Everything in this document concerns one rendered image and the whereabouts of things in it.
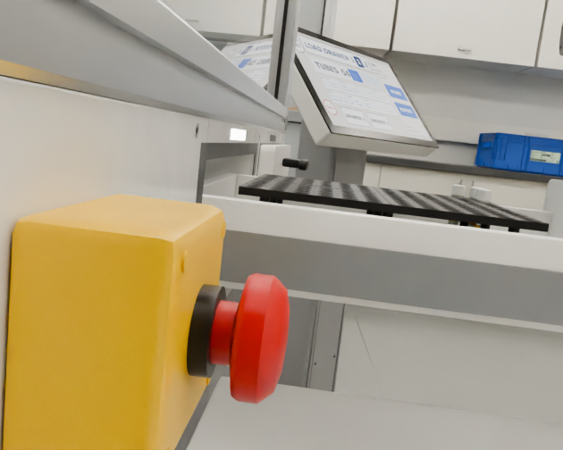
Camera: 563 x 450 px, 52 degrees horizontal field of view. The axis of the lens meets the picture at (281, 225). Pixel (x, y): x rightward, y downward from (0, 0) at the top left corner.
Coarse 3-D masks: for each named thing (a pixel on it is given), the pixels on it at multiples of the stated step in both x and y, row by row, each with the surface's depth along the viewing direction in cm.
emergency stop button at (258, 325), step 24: (264, 288) 17; (216, 312) 18; (240, 312) 17; (264, 312) 16; (288, 312) 18; (216, 336) 17; (240, 336) 16; (264, 336) 16; (216, 360) 18; (240, 360) 16; (264, 360) 16; (240, 384) 17; (264, 384) 17
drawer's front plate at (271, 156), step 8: (264, 152) 67; (272, 152) 67; (280, 152) 75; (288, 152) 90; (264, 160) 67; (272, 160) 67; (280, 160) 76; (264, 168) 68; (272, 168) 68; (280, 168) 78; (288, 168) 95
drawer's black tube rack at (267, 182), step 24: (240, 192) 42; (264, 192) 42; (288, 192) 42; (312, 192) 44; (336, 192) 46; (360, 192) 49; (384, 192) 53; (408, 192) 57; (384, 216) 43; (432, 216) 41; (456, 216) 41; (480, 216) 41; (504, 216) 43
